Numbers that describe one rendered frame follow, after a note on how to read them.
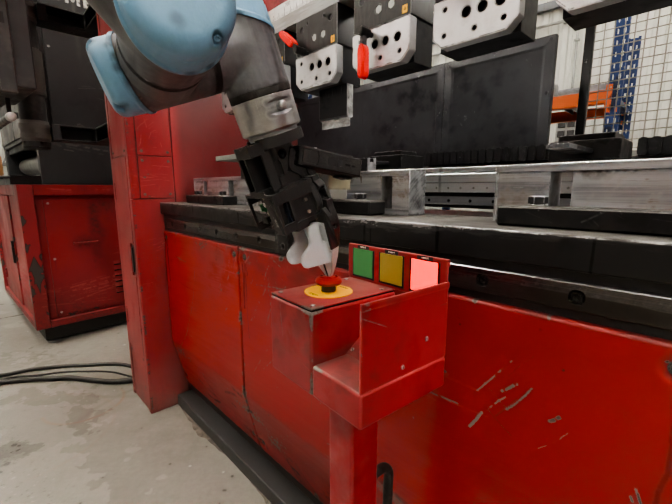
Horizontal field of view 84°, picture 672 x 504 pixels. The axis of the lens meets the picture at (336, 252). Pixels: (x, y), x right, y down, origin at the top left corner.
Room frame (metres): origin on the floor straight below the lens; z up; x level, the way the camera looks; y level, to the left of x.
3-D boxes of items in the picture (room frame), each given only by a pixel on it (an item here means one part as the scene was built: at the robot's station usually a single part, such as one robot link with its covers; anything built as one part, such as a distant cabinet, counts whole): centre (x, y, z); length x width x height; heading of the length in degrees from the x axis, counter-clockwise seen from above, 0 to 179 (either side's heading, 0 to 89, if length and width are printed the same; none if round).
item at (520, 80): (1.50, -0.21, 1.12); 1.13 x 0.02 x 0.44; 44
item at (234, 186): (1.37, 0.38, 0.92); 0.50 x 0.06 x 0.10; 44
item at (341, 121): (0.98, 0.00, 1.13); 0.10 x 0.02 x 0.10; 44
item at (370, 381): (0.51, -0.03, 0.75); 0.20 x 0.16 x 0.18; 39
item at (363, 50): (0.82, -0.06, 1.20); 0.04 x 0.02 x 0.10; 134
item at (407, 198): (0.94, -0.04, 0.92); 0.39 x 0.06 x 0.10; 44
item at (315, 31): (0.99, 0.02, 1.26); 0.15 x 0.09 x 0.17; 44
